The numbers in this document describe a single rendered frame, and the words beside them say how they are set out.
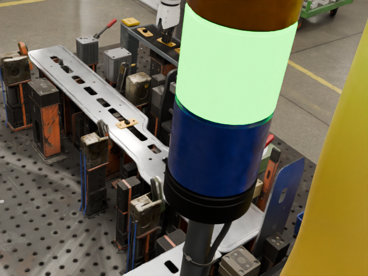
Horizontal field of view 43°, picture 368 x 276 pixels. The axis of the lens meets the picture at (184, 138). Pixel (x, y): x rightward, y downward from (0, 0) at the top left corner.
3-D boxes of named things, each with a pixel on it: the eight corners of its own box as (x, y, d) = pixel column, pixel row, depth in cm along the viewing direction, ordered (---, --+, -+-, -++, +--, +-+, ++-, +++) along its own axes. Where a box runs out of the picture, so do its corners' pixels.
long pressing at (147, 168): (18, 55, 214) (17, 51, 214) (63, 45, 227) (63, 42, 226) (222, 258, 134) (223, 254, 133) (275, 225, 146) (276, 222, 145)
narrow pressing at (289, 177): (249, 260, 132) (277, 168, 112) (277, 243, 139) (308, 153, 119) (251, 262, 132) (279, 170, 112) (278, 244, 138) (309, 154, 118)
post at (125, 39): (116, 103, 244) (119, 23, 218) (128, 99, 248) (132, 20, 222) (124, 110, 239) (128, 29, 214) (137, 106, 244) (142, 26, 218)
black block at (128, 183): (107, 242, 171) (108, 182, 153) (131, 230, 177) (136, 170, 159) (119, 257, 166) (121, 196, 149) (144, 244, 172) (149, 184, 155)
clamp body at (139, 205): (116, 272, 161) (120, 198, 140) (145, 257, 167) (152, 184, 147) (131, 291, 155) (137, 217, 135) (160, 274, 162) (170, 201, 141)
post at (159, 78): (145, 152, 214) (151, 74, 190) (154, 149, 217) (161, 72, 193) (151, 158, 211) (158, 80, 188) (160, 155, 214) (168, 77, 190)
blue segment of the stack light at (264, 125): (149, 157, 36) (155, 86, 32) (215, 131, 40) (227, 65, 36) (207, 212, 32) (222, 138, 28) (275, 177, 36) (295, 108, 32)
